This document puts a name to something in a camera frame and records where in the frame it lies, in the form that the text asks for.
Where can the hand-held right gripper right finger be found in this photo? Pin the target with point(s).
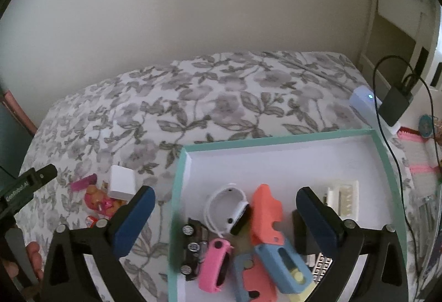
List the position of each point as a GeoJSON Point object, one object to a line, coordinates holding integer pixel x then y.
{"type": "Point", "coordinates": [319, 219]}

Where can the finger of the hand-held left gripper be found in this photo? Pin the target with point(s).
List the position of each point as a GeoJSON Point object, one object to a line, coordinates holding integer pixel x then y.
{"type": "Point", "coordinates": [46, 172]}

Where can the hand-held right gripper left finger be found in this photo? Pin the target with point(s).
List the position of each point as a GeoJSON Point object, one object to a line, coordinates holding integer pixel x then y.
{"type": "Point", "coordinates": [133, 222]}

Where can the black small box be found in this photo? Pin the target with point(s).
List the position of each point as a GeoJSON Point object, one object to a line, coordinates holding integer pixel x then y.
{"type": "Point", "coordinates": [300, 236]}

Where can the white plastic holder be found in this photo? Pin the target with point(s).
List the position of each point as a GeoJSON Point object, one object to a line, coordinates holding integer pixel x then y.
{"type": "Point", "coordinates": [345, 198]}

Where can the salmon silicone watch case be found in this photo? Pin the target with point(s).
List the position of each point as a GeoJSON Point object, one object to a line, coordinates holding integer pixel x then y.
{"type": "Point", "coordinates": [259, 284]}
{"type": "Point", "coordinates": [264, 212]}

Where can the blue silicone watch case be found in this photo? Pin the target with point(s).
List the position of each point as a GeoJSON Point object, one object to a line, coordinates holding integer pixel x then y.
{"type": "Point", "coordinates": [240, 274]}
{"type": "Point", "coordinates": [272, 253]}

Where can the black toy car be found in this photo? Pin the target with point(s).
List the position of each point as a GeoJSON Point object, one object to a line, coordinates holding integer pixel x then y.
{"type": "Point", "coordinates": [193, 257]}

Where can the teal rimmed white box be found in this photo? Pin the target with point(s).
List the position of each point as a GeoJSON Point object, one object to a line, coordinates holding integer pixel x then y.
{"type": "Point", "coordinates": [276, 164]}

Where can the pale yellow green case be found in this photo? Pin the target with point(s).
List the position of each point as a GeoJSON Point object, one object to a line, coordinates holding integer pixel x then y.
{"type": "Point", "coordinates": [302, 294]}

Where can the white smartwatch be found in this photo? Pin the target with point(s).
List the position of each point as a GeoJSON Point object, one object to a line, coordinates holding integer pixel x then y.
{"type": "Point", "coordinates": [214, 198]}

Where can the pink silicone watch case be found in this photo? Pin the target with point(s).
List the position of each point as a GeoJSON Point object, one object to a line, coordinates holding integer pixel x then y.
{"type": "Point", "coordinates": [209, 271]}

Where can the person's left hand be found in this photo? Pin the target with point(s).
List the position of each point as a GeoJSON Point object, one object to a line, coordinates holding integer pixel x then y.
{"type": "Point", "coordinates": [34, 253]}

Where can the magenta flat bar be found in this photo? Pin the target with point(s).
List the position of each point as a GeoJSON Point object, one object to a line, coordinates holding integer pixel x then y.
{"type": "Point", "coordinates": [83, 182]}

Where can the red white small toy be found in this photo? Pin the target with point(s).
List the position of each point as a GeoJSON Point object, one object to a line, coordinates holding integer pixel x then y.
{"type": "Point", "coordinates": [92, 221]}

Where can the pink haired toy doll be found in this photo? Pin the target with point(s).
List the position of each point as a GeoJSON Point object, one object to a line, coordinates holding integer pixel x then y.
{"type": "Point", "coordinates": [98, 200]}

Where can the white charger cube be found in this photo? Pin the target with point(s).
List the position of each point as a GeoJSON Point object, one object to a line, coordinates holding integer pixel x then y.
{"type": "Point", "coordinates": [121, 183]}

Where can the dark wardrobe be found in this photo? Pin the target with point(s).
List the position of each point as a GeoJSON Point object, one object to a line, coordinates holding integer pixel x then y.
{"type": "Point", "coordinates": [10, 143]}

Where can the pink white knit cloth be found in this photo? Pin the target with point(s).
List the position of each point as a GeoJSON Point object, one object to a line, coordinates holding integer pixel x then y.
{"type": "Point", "coordinates": [419, 153]}

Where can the white device with blue light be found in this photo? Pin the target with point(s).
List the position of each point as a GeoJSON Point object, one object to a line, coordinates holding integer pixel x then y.
{"type": "Point", "coordinates": [362, 101]}

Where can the black power adapter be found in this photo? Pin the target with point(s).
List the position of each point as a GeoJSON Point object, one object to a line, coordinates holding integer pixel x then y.
{"type": "Point", "coordinates": [395, 105]}

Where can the teal round item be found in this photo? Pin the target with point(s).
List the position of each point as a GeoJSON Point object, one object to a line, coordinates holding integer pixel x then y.
{"type": "Point", "coordinates": [425, 125]}

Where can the grey floral bedsheet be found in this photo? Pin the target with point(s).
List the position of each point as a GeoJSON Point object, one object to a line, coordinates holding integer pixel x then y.
{"type": "Point", "coordinates": [207, 98]}

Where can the white wooden furniture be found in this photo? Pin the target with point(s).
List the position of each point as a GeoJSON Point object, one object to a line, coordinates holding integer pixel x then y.
{"type": "Point", "coordinates": [397, 12]}

